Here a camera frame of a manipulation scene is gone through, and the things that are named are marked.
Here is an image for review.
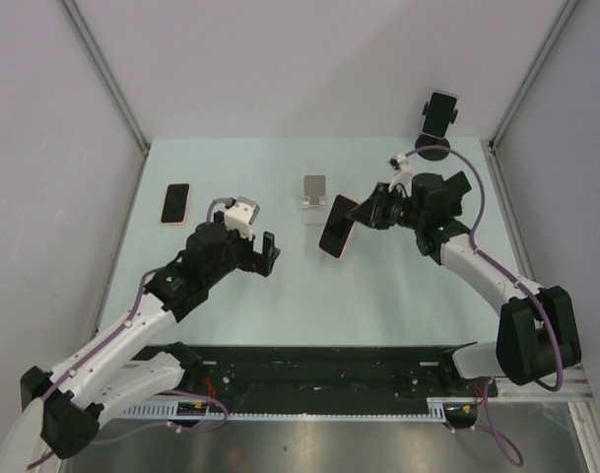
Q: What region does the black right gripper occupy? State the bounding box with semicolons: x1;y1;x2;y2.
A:
348;181;425;231

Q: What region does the silver folding phone stand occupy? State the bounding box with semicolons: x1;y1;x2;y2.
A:
302;174;327;226

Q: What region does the black folding phone stand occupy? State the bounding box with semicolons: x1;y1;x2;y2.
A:
444;171;472;217

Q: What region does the pink cased smartphone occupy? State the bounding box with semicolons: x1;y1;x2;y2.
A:
160;183;190;225
318;194;358;259

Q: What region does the black round base phone stand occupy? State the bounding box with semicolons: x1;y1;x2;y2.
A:
415;130;450;162

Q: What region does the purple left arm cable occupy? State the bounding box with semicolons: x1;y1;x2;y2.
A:
26;196;232;472

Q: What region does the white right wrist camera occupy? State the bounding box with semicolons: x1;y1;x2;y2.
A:
388;153;414;191

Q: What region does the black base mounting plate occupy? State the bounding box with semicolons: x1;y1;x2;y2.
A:
146;344;500;415

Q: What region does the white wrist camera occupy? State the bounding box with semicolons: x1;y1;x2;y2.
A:
388;153;414;191
224;197;260;241

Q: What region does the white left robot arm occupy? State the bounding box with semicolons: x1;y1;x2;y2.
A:
0;197;281;472

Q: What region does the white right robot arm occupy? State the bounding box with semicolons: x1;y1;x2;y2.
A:
347;171;582;395

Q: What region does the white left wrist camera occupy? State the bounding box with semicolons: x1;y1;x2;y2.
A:
224;197;260;241

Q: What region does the white slotted cable duct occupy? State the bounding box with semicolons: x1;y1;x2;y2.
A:
116;397;477;423

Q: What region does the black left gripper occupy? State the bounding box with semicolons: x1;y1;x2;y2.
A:
204;223;279;287

